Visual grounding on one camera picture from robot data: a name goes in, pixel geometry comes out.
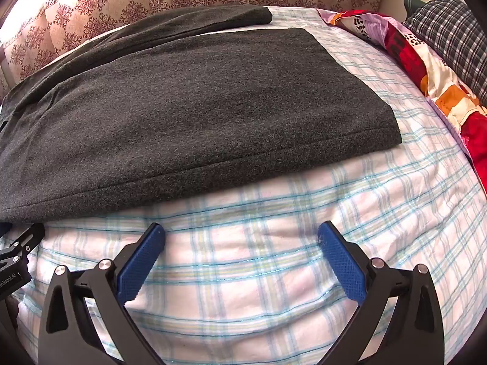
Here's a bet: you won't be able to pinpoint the colourful printed quilt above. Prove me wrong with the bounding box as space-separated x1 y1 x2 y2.
317 8 487 194

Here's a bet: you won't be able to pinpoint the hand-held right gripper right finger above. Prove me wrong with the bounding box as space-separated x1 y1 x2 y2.
317 221 446 365

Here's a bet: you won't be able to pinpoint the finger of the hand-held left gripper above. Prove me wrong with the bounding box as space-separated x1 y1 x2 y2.
0 222 45 271

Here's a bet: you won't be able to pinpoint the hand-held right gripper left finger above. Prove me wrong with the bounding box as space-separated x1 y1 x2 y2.
38 222 166 365

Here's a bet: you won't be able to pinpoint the dark green cloth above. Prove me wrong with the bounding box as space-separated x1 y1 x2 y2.
404 0 424 19

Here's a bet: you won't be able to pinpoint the plaid bed sheet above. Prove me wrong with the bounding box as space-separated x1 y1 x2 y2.
0 5 487 365

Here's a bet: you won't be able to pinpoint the dark grey pants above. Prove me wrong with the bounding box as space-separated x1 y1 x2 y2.
0 4 403 224

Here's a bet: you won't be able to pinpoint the dark checked pillow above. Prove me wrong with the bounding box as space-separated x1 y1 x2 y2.
402 0 487 104

